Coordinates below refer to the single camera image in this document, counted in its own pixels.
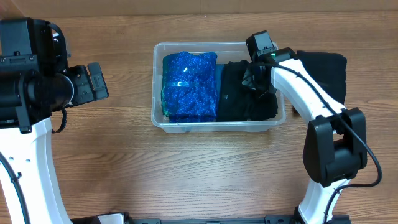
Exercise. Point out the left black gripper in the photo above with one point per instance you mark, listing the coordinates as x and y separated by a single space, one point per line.
87 92

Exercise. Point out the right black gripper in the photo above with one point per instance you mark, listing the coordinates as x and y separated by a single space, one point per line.
252 78

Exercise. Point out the small black garment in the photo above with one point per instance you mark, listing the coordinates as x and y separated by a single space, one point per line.
232 104

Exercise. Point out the large black garment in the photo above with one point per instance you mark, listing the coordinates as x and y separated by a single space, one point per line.
328 70

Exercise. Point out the blue sequin cloth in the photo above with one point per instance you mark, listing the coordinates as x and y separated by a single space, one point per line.
189 88

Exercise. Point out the blue denim jeans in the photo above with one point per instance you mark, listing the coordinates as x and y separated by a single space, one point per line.
218 77

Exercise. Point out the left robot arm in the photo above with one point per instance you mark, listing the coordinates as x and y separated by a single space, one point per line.
37 81

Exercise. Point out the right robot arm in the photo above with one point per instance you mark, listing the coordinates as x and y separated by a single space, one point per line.
335 143

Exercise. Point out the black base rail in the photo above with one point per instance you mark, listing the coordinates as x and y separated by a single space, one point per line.
124 218

